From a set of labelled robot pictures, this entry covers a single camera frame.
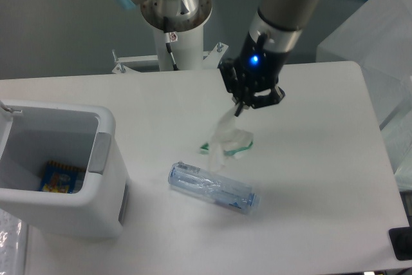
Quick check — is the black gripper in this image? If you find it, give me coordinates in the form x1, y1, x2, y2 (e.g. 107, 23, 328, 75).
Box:
218, 34, 290, 117

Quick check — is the clear plastic wrapper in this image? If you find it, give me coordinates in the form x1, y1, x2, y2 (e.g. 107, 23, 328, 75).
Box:
199, 104, 254, 173

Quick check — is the clear plastic water bottle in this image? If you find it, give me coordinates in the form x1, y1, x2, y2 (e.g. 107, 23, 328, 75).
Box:
168, 162, 260, 214

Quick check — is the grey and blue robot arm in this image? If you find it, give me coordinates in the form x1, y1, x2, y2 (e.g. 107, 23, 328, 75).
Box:
117, 0, 319, 115

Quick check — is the white trash can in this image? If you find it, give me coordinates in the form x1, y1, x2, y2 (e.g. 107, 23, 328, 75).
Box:
1, 100, 129, 238

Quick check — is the translucent white plastic box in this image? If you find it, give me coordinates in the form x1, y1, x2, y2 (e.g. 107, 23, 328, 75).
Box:
315, 0, 412, 131

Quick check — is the black device at edge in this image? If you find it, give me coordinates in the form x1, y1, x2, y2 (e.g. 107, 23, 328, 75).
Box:
389, 227, 411, 261

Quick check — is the blue yellow snack packet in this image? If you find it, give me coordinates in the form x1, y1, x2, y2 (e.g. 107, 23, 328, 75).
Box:
38, 160, 84, 194

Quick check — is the clear plastic sheet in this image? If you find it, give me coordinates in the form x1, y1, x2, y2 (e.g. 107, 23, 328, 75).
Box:
1, 210, 28, 274

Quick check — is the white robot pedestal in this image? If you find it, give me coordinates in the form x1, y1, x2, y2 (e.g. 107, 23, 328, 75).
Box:
152, 26, 203, 71

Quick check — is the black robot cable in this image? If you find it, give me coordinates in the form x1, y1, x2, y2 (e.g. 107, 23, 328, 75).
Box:
162, 16, 180, 71

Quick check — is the white base frame bracket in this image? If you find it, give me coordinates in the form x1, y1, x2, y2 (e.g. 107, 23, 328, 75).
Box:
111, 42, 229, 74

